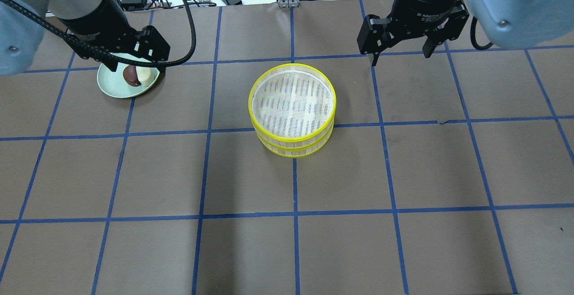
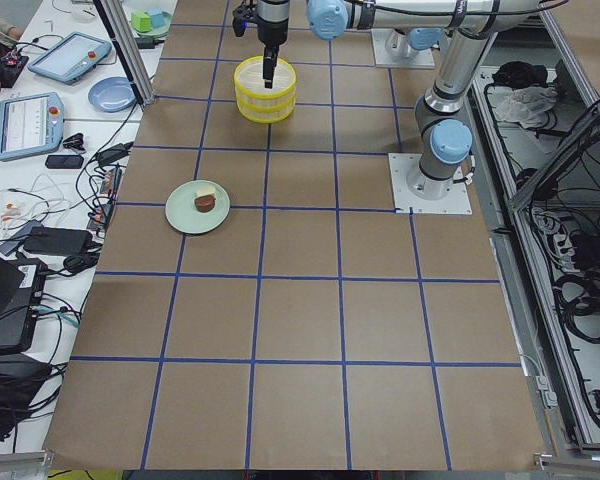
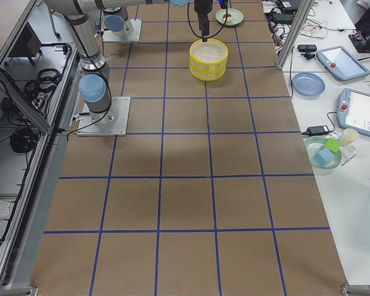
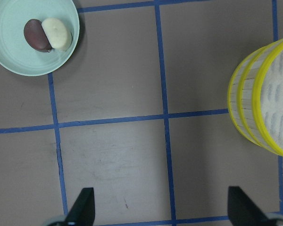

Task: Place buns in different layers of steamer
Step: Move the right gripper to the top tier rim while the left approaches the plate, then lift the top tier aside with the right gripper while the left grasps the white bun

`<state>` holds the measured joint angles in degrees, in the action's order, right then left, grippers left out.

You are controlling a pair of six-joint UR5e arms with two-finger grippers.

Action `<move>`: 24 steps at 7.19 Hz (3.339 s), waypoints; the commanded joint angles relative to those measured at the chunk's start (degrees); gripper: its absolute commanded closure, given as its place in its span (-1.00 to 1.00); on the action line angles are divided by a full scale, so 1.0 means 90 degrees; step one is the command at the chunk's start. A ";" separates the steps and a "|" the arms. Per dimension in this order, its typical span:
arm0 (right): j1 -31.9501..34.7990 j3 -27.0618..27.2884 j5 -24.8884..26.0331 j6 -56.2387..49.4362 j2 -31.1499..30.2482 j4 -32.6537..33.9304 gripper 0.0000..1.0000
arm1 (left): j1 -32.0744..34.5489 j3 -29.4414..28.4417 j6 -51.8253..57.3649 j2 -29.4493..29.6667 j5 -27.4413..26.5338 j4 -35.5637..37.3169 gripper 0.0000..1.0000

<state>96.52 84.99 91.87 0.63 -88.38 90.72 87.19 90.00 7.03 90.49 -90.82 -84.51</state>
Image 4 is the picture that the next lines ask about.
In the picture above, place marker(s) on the dark brown bun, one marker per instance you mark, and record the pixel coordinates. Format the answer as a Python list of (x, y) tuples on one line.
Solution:
[(36, 37)]

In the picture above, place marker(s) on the yellow bamboo steamer layer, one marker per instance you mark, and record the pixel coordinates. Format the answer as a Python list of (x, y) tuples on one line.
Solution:
[(267, 99), (234, 96)]

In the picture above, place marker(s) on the white bun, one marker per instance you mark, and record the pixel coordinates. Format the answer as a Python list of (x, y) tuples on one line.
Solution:
[(58, 35)]

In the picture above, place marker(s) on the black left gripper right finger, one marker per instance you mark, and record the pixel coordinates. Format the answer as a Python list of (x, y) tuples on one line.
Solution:
[(242, 211)]

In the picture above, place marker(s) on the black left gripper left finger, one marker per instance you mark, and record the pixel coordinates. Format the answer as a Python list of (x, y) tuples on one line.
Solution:
[(82, 212)]

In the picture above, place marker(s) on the light green round plate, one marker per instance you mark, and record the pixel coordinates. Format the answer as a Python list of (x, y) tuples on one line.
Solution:
[(15, 53)]

